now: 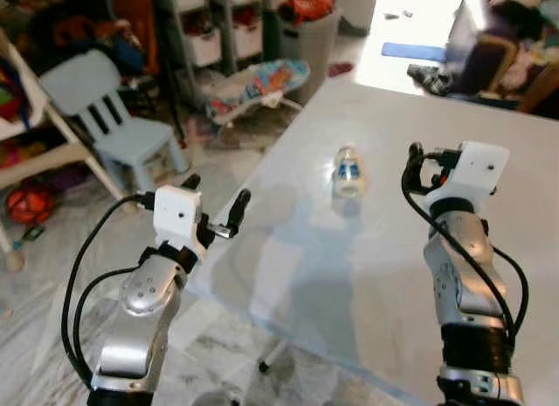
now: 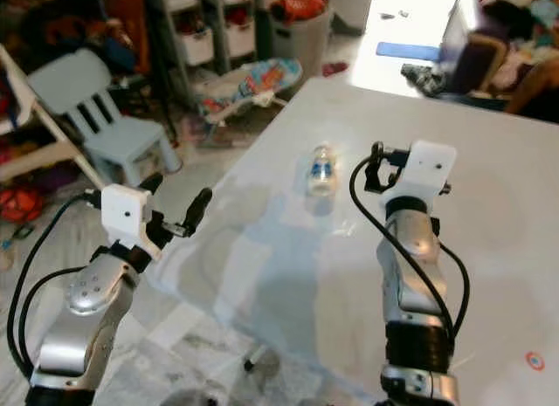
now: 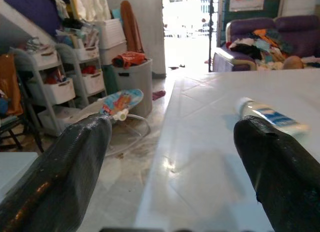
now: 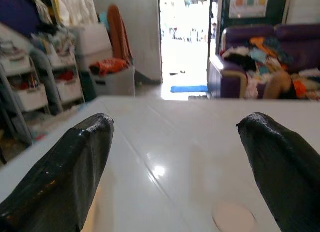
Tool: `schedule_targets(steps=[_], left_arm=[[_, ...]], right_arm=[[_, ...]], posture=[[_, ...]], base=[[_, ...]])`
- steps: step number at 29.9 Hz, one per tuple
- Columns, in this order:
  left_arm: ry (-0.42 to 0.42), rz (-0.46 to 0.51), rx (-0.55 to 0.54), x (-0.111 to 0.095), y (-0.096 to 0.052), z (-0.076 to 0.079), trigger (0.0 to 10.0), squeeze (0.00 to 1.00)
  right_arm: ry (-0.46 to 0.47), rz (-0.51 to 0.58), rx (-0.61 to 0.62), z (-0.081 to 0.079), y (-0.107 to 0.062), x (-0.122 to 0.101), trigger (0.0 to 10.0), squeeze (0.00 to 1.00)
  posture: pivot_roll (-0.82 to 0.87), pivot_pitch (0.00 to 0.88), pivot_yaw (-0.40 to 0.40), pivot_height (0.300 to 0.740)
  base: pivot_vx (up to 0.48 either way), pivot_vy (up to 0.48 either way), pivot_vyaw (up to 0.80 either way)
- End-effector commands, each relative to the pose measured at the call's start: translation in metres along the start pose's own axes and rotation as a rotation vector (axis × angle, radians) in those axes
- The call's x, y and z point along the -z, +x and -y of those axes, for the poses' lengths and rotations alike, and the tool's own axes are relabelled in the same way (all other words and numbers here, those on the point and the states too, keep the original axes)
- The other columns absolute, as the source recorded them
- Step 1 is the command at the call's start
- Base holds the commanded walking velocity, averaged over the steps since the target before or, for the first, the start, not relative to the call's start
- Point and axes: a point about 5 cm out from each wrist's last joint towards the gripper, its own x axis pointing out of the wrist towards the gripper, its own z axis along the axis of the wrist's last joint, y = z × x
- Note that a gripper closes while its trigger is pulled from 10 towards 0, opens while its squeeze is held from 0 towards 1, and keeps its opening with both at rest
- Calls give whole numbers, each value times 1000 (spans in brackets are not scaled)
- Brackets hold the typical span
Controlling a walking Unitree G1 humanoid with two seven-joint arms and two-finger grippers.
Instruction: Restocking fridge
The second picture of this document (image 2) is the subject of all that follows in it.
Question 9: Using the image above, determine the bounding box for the clear bottle with white cap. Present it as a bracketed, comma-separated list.
[306, 142, 339, 197]

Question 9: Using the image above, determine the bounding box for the blue floor mat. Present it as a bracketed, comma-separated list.
[376, 42, 442, 62]

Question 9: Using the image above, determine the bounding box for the light blue plastic chair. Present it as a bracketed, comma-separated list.
[26, 48, 177, 187]

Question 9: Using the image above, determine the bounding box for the grey laundry basket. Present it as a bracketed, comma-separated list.
[271, 9, 335, 75]

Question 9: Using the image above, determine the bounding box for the red and black ball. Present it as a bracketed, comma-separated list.
[0, 186, 45, 224]

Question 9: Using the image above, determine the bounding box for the colourful baby bouncer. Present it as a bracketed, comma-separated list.
[197, 58, 304, 123]

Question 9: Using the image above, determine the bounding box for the purple sofa with clothes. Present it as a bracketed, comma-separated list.
[441, 0, 559, 106]

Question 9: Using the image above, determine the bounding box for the grey shelf with white baskets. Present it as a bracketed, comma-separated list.
[153, 0, 259, 71]

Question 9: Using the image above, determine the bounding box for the metal table leg with caster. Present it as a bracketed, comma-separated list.
[244, 341, 276, 373]

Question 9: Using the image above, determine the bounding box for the orange clothes heap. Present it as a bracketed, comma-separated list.
[281, 0, 327, 23]

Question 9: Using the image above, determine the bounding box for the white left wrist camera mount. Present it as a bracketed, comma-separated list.
[100, 184, 151, 250]

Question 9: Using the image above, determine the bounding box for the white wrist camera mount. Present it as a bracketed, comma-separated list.
[393, 141, 458, 206]
[100, 184, 151, 250]

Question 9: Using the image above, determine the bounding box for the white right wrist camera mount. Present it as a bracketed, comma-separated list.
[393, 141, 458, 206]

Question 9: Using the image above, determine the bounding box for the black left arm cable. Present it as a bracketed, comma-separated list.
[7, 193, 106, 391]

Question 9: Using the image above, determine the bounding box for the white wooden frame table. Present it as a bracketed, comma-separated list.
[0, 48, 106, 272]

